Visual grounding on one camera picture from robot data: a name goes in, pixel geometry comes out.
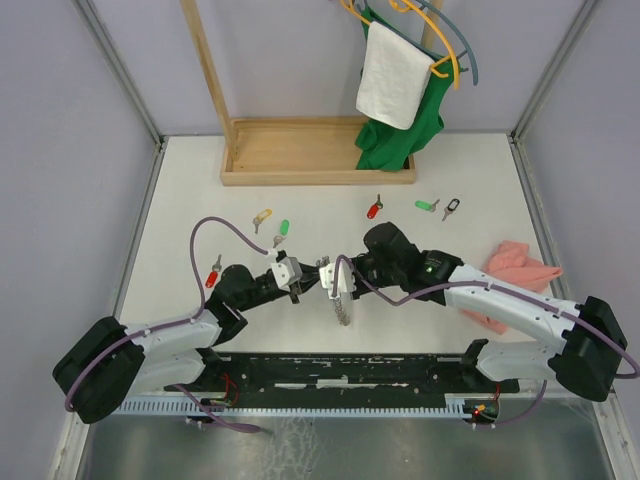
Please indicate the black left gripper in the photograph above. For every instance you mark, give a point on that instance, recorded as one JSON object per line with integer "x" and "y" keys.
{"x": 310, "y": 275}

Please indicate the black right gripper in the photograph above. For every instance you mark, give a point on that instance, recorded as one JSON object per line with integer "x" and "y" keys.
{"x": 356, "y": 262}

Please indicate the metal keyring holder with keys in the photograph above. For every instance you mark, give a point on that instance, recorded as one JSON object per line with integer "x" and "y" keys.
{"x": 342, "y": 307}

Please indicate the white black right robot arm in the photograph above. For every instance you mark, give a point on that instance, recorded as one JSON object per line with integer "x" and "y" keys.
{"x": 579, "y": 345}

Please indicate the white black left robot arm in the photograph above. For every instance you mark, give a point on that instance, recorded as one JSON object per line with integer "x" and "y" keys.
{"x": 112, "y": 361}

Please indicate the key with red tag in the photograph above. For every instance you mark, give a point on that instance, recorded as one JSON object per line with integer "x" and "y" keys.
{"x": 214, "y": 273}
{"x": 375, "y": 208}

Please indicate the key with light green tag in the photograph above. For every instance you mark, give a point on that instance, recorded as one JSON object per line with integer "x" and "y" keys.
{"x": 281, "y": 234}

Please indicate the key with yellow tag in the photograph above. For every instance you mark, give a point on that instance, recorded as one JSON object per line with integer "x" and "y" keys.
{"x": 260, "y": 218}

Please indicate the key with black tag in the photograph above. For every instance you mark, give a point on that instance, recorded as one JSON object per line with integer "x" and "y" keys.
{"x": 450, "y": 208}

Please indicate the green shirt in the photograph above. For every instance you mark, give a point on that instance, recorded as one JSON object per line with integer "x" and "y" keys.
{"x": 385, "y": 148}

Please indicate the wooden clothes rack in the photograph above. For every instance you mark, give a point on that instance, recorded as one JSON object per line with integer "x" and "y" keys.
{"x": 285, "y": 151}

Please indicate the pink cloth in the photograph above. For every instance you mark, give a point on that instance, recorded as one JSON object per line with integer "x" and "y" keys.
{"x": 511, "y": 262}

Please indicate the white towel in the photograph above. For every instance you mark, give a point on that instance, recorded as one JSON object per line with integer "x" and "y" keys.
{"x": 394, "y": 77}

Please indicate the yellow clothes hanger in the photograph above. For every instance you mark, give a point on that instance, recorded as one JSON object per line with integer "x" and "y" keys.
{"x": 425, "y": 40}

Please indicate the grey clothes hanger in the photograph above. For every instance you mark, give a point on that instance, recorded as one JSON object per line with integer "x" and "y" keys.
{"x": 455, "y": 35}

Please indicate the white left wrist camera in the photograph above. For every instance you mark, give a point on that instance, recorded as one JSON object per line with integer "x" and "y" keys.
{"x": 286, "y": 272}

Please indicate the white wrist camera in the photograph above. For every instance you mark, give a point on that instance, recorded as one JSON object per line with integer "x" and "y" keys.
{"x": 337, "y": 279}
{"x": 286, "y": 272}

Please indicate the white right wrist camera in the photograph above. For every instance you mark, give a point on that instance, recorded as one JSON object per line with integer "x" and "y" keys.
{"x": 337, "y": 279}

